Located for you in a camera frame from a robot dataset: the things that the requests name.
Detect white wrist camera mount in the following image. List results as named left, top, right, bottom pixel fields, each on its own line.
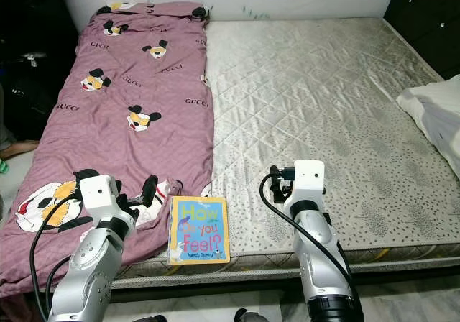
left=79, top=176, right=136, bottom=226
left=284, top=160, right=326, bottom=219

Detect white pillow with tree print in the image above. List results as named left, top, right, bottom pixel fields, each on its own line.
left=395, top=74, right=460, bottom=157

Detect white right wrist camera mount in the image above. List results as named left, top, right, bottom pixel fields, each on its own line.
left=284, top=160, right=326, bottom=219

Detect grey quilted mattress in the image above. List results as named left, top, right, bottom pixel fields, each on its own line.
left=115, top=17, right=460, bottom=287

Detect blue yellow children's book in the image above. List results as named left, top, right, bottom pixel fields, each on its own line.
left=167, top=196, right=231, bottom=265

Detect purple cartoon print blanket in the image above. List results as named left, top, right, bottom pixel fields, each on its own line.
left=0, top=2, right=215, bottom=298

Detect dark bed base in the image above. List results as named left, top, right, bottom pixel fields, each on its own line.
left=115, top=272, right=460, bottom=305

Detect black right robot foot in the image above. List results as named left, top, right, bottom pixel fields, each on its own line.
left=234, top=308, right=259, bottom=322

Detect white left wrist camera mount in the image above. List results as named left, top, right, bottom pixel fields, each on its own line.
left=79, top=176, right=136, bottom=226

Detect black tufted headboard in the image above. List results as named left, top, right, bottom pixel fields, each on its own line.
left=382, top=0, right=460, bottom=78

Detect person in grey trousers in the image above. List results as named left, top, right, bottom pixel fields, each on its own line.
left=0, top=124, right=40, bottom=161

